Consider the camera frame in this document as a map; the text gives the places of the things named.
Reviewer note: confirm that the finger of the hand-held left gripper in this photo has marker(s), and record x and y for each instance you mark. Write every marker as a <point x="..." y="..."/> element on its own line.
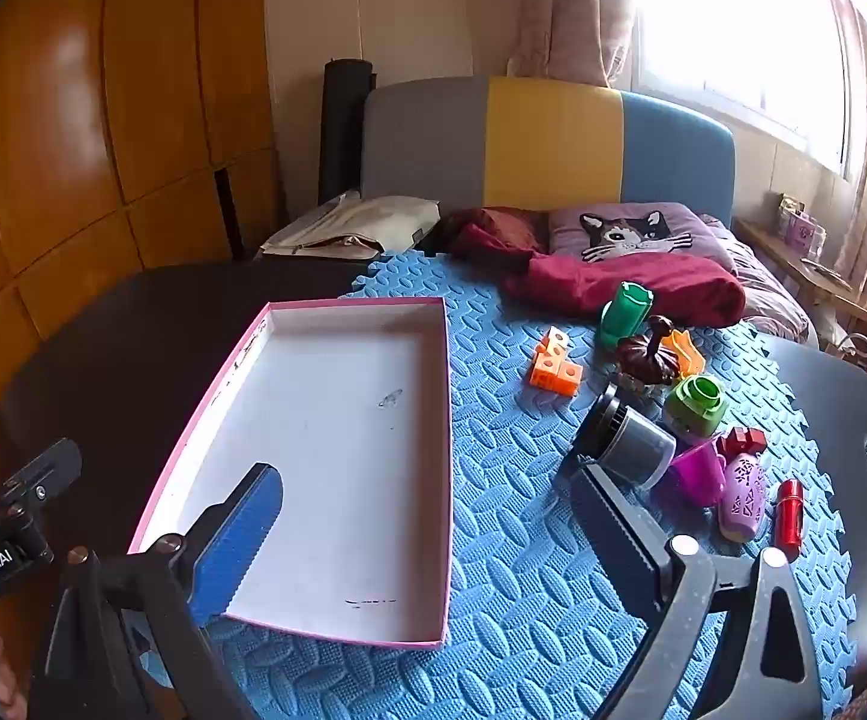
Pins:
<point x="51" y="465"/>

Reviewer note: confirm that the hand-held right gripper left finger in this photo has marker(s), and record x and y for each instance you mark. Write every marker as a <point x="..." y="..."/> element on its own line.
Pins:
<point x="253" y="532"/>

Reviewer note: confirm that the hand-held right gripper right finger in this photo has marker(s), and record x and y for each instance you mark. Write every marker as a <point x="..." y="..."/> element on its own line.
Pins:
<point x="613" y="532"/>

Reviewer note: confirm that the grey cylinder container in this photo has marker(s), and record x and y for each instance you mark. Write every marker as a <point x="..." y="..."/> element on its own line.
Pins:
<point x="628" y="450"/>

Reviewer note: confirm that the purple toy cup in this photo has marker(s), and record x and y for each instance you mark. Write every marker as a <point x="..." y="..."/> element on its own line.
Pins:
<point x="696" y="476"/>

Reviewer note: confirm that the purple oval patterned toy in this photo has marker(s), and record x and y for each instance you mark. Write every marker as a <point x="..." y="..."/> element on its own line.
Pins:
<point x="742" y="502"/>

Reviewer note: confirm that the pink cardboard box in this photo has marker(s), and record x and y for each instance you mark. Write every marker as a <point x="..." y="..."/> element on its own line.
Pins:
<point x="343" y="427"/>

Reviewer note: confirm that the green round toy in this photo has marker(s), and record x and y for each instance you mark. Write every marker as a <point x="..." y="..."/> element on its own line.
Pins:
<point x="696" y="405"/>

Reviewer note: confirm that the red toy block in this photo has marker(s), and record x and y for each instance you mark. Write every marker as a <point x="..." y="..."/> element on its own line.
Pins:
<point x="744" y="441"/>

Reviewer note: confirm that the brown pumpkin toy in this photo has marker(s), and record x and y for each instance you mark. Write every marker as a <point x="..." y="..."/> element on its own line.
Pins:
<point x="643" y="364"/>

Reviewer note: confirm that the orange cube block toy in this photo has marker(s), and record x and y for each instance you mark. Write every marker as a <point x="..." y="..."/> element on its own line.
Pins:
<point x="553" y="371"/>

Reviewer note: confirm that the red toy cylinder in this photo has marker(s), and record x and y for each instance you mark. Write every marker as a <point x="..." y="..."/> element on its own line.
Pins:
<point x="788" y="517"/>

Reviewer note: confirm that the orange plastic toy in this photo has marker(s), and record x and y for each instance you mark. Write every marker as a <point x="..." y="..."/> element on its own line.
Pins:
<point x="688" y="352"/>

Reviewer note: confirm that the green toy bottle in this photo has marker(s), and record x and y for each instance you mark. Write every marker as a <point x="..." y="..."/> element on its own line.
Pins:
<point x="624" y="315"/>

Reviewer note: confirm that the blue foam mat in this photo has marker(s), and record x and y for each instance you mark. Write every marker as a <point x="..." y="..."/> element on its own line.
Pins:
<point x="508" y="540"/>

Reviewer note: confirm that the crimson cloth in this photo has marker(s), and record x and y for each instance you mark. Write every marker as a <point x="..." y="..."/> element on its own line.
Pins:
<point x="628" y="277"/>

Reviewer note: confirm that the pink blanket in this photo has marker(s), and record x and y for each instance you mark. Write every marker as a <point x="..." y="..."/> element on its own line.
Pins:
<point x="771" y="292"/>

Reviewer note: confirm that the purple cat pillow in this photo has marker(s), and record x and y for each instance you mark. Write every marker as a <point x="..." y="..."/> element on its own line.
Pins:
<point x="628" y="232"/>

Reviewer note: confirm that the white bag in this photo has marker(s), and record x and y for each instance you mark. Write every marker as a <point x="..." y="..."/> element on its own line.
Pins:
<point x="857" y="349"/>

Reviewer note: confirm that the maroon cloth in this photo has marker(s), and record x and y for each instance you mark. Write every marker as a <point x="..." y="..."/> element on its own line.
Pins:
<point x="493" y="229"/>

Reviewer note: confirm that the wooden desk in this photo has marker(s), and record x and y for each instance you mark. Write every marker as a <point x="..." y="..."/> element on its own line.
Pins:
<point x="786" y="255"/>

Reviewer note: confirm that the beige tote bag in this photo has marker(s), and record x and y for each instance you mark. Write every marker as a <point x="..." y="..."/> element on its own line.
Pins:
<point x="373" y="221"/>

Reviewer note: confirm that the purple box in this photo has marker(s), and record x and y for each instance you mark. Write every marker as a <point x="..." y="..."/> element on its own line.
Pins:
<point x="802" y="231"/>

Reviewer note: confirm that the wooden wardrobe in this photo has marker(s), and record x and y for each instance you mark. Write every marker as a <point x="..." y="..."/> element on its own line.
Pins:
<point x="103" y="90"/>

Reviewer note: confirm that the grey yellow blue headboard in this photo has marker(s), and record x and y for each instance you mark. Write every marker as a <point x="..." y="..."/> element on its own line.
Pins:
<point x="553" y="142"/>

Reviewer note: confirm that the bright window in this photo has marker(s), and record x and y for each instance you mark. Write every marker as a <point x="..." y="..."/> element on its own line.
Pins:
<point x="741" y="30"/>

